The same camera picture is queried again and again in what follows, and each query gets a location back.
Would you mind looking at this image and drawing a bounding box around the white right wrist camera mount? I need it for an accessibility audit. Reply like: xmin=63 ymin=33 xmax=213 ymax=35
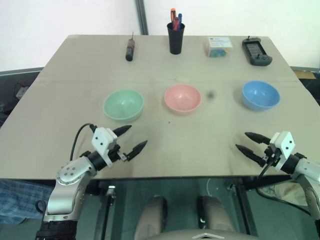
xmin=269 ymin=130 xmax=296 ymax=173

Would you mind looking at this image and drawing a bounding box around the black table frame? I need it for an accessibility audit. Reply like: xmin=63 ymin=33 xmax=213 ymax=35
xmin=83 ymin=174 xmax=294 ymax=240

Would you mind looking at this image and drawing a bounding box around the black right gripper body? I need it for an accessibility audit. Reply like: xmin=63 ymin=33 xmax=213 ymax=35
xmin=263 ymin=143 xmax=280 ymax=168

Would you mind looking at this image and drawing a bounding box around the green plastic bowl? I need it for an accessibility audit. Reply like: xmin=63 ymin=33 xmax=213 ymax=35
xmin=103 ymin=89 xmax=145 ymax=123

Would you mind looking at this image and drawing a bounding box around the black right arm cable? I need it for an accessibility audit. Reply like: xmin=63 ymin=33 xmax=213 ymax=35
xmin=254 ymin=159 xmax=314 ymax=219

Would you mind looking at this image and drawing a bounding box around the blue plastic bowl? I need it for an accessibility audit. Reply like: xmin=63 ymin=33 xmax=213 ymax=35
xmin=240 ymin=79 xmax=281 ymax=112

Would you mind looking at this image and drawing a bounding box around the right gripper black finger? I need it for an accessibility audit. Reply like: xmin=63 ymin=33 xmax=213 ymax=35
xmin=244 ymin=131 xmax=272 ymax=145
xmin=234 ymin=143 xmax=267 ymax=168

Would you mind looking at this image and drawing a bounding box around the grey robot torso edge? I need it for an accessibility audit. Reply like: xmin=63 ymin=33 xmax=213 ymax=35
xmin=146 ymin=229 xmax=255 ymax=240

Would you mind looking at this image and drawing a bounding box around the grey metal pole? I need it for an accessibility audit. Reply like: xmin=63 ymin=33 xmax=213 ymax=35
xmin=134 ymin=0 xmax=150 ymax=36

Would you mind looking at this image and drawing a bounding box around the blue plaid cloth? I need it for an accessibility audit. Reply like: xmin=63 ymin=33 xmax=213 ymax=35
xmin=0 ymin=178 xmax=54 ymax=225

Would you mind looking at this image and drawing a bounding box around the black pen cup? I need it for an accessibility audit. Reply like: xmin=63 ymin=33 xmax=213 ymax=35
xmin=166 ymin=21 xmax=186 ymax=55

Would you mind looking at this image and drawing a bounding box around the clear box of coloured clips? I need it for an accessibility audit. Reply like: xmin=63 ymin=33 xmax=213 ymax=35
xmin=206 ymin=36 xmax=233 ymax=59

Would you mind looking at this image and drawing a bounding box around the black handheld controller device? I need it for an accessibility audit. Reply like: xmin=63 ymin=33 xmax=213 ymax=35
xmin=241 ymin=35 xmax=274 ymax=67

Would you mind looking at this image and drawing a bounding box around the brown cardboard box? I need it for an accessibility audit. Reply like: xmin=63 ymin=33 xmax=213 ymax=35
xmin=293 ymin=69 xmax=317 ymax=80

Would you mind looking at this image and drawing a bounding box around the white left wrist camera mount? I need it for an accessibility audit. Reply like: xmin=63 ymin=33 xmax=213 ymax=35
xmin=91 ymin=126 xmax=119 ymax=167

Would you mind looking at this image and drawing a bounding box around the small grey floor device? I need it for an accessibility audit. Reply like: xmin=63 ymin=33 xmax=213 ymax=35
xmin=14 ymin=81 xmax=30 ymax=100

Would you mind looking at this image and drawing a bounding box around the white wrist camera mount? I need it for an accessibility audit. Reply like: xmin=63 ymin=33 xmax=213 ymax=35
xmin=91 ymin=126 xmax=119 ymax=167
xmin=269 ymin=130 xmax=296 ymax=173

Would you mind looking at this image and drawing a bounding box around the black handled screwdriver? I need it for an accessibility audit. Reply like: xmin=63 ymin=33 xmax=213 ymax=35
xmin=125 ymin=31 xmax=136 ymax=63

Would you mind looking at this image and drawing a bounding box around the pink red plastic bowl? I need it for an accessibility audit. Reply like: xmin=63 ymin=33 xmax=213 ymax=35
xmin=163 ymin=84 xmax=203 ymax=116

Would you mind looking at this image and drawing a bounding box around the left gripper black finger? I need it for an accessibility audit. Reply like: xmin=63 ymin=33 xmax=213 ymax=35
xmin=112 ymin=124 xmax=133 ymax=138
xmin=125 ymin=140 xmax=149 ymax=162

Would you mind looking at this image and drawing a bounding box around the orange capped pen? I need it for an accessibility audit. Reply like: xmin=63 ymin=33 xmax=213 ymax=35
xmin=170 ymin=8 xmax=178 ymax=30

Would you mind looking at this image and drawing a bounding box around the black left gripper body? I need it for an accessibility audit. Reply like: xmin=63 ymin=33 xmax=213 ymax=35
xmin=107 ymin=142 xmax=128 ymax=164

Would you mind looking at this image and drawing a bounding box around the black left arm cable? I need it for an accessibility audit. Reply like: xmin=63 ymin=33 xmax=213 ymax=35
xmin=70 ymin=122 xmax=98 ymax=161

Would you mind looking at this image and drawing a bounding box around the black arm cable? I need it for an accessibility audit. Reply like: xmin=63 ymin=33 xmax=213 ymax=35
xmin=70 ymin=122 xmax=98 ymax=161
xmin=254 ymin=159 xmax=314 ymax=219

